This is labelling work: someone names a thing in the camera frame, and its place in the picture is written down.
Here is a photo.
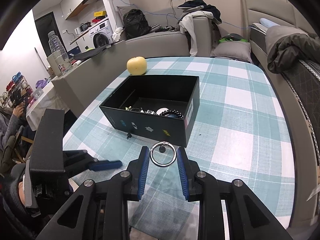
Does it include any grey pillow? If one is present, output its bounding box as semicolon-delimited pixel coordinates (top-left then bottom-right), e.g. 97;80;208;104
211;40;253;63

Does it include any clear plastic water bottle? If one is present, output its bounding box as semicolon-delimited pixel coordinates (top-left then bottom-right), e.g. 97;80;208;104
48;30;73;74

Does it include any green and black item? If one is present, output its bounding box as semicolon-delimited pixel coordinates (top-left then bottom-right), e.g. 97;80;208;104
219;34;248;43

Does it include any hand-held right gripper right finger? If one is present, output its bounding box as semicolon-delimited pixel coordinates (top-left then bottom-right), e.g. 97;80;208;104
176;147;293;240

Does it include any white washing machine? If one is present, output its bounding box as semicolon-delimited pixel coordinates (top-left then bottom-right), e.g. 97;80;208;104
89;17;113;48

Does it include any dark door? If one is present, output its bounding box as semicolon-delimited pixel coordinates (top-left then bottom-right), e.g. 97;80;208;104
34;12;62;57

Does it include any teal checkered tablecloth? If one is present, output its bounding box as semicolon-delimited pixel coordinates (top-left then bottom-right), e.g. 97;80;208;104
62;56;297;233

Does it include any dark olive jacket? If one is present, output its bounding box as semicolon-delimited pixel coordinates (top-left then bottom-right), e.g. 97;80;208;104
267;34;320;74

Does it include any dark clothes pile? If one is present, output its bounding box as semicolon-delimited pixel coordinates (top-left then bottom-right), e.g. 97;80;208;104
178;0;222;25

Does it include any silver digital wristwatch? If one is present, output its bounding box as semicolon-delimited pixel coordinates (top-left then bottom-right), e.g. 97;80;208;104
130;107;158;116

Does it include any shoe rack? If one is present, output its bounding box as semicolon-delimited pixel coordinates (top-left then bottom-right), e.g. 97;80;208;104
0;72;34;107

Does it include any white garment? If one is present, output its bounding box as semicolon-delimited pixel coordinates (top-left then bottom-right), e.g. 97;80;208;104
179;12;213;57

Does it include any person's left forearm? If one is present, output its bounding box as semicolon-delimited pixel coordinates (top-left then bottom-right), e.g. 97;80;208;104
0;160;42;230

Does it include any white table cover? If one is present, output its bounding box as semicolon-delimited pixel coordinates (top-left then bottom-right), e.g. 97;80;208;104
26;80;70;128

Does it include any black flat mat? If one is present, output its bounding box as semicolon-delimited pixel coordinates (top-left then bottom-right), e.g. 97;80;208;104
74;42;118;60

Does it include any grey sofa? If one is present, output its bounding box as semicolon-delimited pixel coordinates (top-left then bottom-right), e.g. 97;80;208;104
51;17;213;120

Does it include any beige carton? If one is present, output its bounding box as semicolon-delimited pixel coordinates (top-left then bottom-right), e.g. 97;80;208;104
46;53;62;77

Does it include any small white cloth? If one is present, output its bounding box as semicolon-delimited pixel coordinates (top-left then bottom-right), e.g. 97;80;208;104
112;27;125;42

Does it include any beige upholstered bed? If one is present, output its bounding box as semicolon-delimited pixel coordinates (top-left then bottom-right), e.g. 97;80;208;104
240;0;320;180

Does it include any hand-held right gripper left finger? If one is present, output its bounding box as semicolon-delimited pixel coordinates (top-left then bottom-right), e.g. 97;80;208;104
36;146;150;240

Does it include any light blue pillow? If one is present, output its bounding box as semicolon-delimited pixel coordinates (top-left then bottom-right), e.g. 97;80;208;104
259;17;280;28

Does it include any dark bead bracelet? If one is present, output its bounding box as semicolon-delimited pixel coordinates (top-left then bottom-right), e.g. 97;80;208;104
159;109;185;119

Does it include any black backpack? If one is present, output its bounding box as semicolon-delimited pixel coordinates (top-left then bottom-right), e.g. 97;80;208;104
122;9;151;40

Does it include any purple bag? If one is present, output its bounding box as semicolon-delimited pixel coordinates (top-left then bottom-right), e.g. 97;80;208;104
36;79;50;90

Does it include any black cardboard box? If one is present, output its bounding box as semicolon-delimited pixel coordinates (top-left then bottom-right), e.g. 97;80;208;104
99;74;200;147

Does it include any silver metal ring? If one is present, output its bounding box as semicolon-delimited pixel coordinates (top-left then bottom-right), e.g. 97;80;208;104
150;141;177;167

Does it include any grey blanket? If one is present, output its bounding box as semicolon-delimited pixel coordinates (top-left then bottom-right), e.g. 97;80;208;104
265;26;310;53

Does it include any yellow apple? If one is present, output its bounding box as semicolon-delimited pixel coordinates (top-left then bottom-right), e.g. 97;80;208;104
127;56;147;76

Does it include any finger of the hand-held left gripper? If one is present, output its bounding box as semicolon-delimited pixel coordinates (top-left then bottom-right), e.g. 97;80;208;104
62;149;99;165
65;159;123;179

